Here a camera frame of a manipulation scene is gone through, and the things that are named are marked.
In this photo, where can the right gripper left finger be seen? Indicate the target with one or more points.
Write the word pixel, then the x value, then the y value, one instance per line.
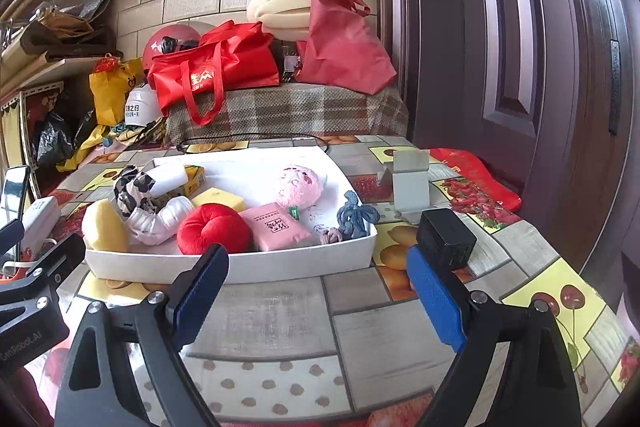
pixel 98 387

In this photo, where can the yellow round sponge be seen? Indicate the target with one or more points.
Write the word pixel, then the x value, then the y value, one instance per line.
pixel 103 229

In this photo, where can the white cloth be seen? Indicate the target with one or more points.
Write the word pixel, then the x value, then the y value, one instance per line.
pixel 155 228

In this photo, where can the red plush tomato toy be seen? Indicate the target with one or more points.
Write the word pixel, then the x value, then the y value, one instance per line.
pixel 213 224

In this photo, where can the leopard print scrunchie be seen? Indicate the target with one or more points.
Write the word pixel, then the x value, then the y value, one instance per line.
pixel 132 190

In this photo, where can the yellow green scrub sponge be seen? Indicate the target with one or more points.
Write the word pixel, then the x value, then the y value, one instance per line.
pixel 215 195

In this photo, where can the pink plush pig toy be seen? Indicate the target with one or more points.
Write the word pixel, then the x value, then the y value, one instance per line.
pixel 298 187

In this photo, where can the white foam block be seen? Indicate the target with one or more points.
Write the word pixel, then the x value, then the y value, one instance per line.
pixel 166 179

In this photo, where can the white charger box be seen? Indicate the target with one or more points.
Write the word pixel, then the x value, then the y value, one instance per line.
pixel 39 219

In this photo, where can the black smartphone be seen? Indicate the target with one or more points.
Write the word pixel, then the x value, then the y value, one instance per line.
pixel 13 194

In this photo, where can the black rectangular box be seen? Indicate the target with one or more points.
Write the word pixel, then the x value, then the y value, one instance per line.
pixel 445 238

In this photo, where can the yellow small carton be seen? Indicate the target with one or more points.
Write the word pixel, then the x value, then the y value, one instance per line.
pixel 195 178

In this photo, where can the white shallow tray box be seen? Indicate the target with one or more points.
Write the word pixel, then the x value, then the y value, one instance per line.
pixel 253 174

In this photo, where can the grey metal stand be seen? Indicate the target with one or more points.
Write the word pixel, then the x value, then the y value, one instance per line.
pixel 405 174

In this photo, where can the white helmet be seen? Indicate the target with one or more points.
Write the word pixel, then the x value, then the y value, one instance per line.
pixel 141 107

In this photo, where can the wooden shelf unit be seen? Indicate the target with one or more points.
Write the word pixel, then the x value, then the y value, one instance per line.
pixel 55 43

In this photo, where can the yellow shopping bag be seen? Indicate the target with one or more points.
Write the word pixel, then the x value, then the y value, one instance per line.
pixel 110 83

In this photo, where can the plaid covered bench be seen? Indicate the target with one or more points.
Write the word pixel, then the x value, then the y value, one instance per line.
pixel 294 109

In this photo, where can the red helmet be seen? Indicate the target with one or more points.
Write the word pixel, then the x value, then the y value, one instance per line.
pixel 167 40

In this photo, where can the red tote bag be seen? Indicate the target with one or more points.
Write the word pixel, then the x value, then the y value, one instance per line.
pixel 229 57

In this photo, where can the cream foam roll stack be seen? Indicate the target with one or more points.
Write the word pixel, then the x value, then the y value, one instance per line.
pixel 286 20

